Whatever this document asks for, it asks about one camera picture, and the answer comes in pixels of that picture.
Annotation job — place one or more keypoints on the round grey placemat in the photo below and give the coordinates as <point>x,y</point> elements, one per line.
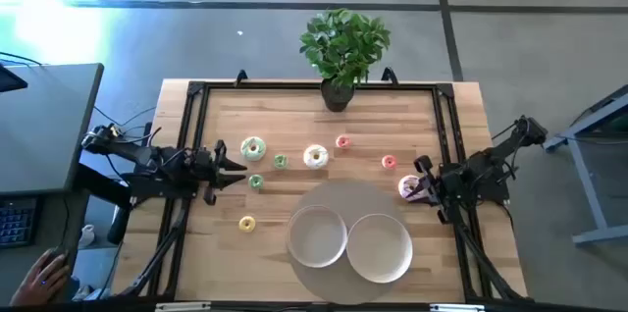
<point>343,194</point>

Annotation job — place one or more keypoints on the person's hand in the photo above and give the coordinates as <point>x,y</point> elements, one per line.
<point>41,280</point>

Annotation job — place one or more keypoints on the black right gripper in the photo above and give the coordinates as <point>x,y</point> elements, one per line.
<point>444,184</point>

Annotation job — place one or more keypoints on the small green donut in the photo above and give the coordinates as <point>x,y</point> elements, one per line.
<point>255,181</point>
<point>280,161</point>

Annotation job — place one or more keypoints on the large pink frosted donut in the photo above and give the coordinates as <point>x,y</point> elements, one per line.
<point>406,185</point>

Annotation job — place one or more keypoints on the grey metal table frame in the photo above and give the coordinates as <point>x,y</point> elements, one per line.
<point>589,179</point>

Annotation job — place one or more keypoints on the round beige deep plate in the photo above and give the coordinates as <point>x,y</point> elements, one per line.
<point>316,236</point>

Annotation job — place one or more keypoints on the white small bottle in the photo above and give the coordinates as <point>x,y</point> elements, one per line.
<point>87,236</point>

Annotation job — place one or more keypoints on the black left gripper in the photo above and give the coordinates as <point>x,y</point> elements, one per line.
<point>208,167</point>

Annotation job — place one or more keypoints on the black metal table frame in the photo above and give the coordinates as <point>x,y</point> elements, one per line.
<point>294,85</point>

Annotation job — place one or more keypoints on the silver metal bracket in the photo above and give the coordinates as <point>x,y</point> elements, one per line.
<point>182,306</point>
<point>457,307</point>

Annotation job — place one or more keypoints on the green leafy plant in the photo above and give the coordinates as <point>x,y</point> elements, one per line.
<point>343,44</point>

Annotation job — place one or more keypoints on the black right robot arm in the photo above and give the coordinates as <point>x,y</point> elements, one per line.
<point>486,165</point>

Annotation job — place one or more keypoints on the small pink donut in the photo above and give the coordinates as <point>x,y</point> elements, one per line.
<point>343,141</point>
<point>388,161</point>

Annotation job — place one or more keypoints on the black frame clamp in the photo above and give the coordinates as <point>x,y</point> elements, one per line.
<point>241,77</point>
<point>390,75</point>

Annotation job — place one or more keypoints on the dark monitor corner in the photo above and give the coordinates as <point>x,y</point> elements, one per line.
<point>10,81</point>

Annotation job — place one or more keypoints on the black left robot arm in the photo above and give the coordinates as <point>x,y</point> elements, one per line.
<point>147,157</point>

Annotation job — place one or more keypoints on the small yellow donut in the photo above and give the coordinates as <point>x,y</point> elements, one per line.
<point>246,223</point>

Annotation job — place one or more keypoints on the large white frosted donut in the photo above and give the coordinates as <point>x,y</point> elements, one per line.
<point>316,156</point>

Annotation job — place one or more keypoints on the large green frosted donut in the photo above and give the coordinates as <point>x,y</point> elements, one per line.
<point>253,148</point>

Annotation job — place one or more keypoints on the black plant pot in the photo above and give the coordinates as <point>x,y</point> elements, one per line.
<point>336,98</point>

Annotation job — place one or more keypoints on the black desk support beam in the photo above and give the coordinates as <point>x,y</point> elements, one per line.
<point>100,187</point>

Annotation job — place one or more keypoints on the black keyboard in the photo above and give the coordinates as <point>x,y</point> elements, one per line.
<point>17,221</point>

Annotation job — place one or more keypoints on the round beige flat plate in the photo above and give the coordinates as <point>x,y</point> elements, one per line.
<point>379,248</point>

